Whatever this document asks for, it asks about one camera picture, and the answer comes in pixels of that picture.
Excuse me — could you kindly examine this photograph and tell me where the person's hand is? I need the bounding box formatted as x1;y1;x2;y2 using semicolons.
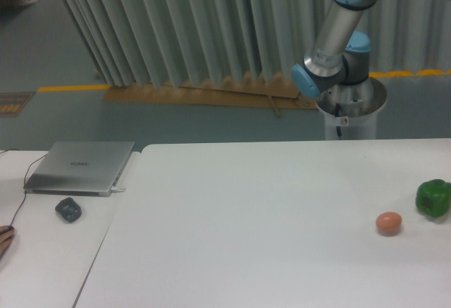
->
0;226;16;257

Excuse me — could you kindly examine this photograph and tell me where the brown cardboard sheet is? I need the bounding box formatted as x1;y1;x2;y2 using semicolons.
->
103;72;317;117

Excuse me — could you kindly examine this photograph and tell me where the silver closed laptop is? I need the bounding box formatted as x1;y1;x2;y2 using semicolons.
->
24;141;134;196

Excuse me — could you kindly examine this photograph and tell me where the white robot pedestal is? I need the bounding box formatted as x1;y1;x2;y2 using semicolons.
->
316;78;387;140

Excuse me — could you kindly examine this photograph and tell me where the black cable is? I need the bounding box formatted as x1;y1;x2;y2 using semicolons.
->
0;148;50;228

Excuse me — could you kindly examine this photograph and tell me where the green bell pepper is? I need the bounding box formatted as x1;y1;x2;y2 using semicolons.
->
415;179;450;218

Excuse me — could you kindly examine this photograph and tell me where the small black controller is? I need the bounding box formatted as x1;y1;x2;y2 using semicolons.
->
55;197;82;223

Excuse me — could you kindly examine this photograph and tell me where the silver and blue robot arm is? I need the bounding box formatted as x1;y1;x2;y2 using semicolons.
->
292;0;378;98

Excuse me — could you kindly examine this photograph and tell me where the pale green folding curtain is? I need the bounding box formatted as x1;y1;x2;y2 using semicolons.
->
62;0;450;87

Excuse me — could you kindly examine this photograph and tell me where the white usb plug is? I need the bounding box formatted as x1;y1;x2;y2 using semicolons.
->
111;187;125;194

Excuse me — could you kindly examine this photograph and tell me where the brown egg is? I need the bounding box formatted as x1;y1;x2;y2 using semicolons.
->
375;211;402;236

